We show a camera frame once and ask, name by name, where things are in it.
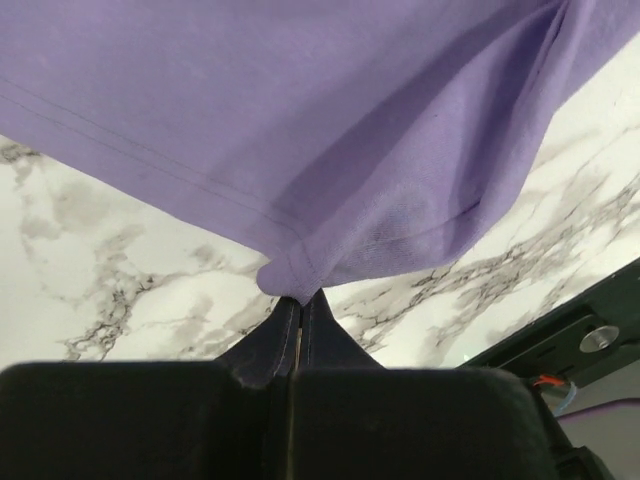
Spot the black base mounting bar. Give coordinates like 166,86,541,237
461,259,639,417

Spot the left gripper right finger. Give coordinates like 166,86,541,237
298,290,383,369

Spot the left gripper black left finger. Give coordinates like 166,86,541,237
214,298,300,388

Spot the purple t shirt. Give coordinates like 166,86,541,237
1,1,639,302

